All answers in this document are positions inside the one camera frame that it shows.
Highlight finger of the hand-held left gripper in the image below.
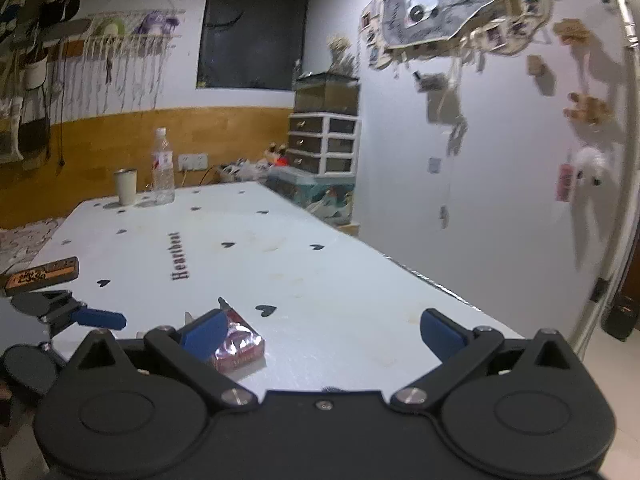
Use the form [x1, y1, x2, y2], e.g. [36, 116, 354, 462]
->
[42, 288, 127, 337]

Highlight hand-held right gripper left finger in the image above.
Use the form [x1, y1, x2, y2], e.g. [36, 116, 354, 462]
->
[67, 310, 257, 410]

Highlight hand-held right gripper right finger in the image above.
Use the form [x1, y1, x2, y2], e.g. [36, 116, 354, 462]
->
[391, 308, 585, 416]

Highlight pink packet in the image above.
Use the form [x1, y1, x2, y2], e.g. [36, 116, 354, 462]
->
[184, 297, 266, 374]

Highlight white tumbler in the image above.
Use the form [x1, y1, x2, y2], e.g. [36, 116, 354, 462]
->
[113, 168, 138, 206]

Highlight clear water bottle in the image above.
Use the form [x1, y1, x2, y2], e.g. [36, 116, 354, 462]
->
[151, 127, 176, 206]

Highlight clear storage box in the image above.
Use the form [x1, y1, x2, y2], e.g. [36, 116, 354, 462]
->
[266, 167, 357, 227]

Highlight black floor bin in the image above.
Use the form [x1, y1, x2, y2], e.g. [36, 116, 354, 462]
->
[601, 292, 637, 344]

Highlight small plush toys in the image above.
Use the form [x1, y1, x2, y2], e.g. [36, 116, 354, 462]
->
[264, 142, 292, 167]

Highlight pink hanging tag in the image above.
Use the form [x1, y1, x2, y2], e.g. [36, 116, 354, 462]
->
[555, 162, 574, 204]

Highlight white drawer cabinet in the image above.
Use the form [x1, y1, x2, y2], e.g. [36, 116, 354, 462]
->
[287, 112, 361, 177]

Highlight white plush sheep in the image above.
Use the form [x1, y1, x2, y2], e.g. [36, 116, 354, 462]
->
[572, 145, 609, 187]

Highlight white hanging pot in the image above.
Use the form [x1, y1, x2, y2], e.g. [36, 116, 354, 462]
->
[24, 52, 49, 89]

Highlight glass fish tank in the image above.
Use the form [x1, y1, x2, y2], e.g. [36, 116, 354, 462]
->
[293, 72, 361, 116]

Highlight dried flower bunch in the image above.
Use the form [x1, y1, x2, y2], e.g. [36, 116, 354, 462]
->
[326, 34, 357, 76]

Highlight white refrigerator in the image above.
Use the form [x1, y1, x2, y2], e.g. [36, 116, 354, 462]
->
[572, 0, 640, 356]

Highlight small hanging wall card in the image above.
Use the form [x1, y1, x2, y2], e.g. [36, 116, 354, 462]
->
[414, 72, 447, 94]

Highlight wooden wall hook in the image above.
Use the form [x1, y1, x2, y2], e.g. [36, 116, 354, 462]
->
[564, 92, 612, 126]

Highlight white macrame wall hanging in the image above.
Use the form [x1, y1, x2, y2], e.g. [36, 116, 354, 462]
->
[81, 7, 187, 112]

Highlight dark wall board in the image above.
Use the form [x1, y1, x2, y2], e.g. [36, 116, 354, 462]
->
[196, 0, 310, 92]

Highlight printed cloth wall hanging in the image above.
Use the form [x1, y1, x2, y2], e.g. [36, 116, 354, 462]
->
[359, 0, 554, 69]

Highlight wooden wall ornament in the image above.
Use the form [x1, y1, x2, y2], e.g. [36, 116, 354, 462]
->
[552, 18, 592, 47]

